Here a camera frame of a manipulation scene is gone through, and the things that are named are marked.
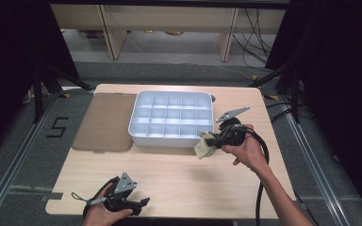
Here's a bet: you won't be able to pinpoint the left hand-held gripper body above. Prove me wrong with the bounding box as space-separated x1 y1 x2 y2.
103 171 139 215

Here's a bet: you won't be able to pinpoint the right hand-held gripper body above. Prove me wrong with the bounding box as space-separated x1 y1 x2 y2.
215 105 251 149

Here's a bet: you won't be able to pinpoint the green sock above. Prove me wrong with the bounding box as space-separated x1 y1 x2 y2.
193 131 219 160

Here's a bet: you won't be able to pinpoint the white compartment storage box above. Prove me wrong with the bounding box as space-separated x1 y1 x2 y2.
127 89 216 150

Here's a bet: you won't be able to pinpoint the person's right hand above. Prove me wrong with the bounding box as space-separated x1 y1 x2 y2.
221 123 271 174

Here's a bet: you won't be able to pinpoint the person's left hand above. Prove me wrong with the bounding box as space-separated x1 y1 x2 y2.
82 183 134 226

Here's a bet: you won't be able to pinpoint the brown translucent box lid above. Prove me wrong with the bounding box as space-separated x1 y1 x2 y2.
72 92 139 154

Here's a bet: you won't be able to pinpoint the black tape strip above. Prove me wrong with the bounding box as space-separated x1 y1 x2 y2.
40 191 64 202

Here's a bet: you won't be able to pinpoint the black metal stand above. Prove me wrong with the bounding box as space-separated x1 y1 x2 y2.
32 62 93 124
248 62 304 124

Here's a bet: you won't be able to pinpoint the black curtain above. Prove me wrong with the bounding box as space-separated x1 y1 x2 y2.
0 0 80 159
264 0 362 224

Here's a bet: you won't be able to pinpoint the beige wooden desk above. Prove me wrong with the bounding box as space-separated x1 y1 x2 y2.
49 4 288 62

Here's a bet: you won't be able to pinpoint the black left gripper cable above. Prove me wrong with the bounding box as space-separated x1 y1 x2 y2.
81 176 121 220

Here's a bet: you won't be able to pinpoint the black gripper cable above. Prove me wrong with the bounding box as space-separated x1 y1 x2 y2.
225 123 271 226
81 176 121 220

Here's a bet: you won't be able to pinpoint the black wrist strap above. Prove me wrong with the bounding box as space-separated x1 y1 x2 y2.
71 191 92 205

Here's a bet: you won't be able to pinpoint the black floor cables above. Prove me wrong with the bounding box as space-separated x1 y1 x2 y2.
264 99 298 124

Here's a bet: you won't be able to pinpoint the white floor cable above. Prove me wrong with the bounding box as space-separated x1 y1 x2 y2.
166 60 256 80

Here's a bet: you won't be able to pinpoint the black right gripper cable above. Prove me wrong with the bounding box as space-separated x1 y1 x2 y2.
225 123 271 226

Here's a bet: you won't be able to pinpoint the aluminium floor rail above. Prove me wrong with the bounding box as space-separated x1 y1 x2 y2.
278 95 354 226
0 93 60 226

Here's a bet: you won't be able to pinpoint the bundle of black hanging cables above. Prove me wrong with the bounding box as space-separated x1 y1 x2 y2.
231 8 279 71

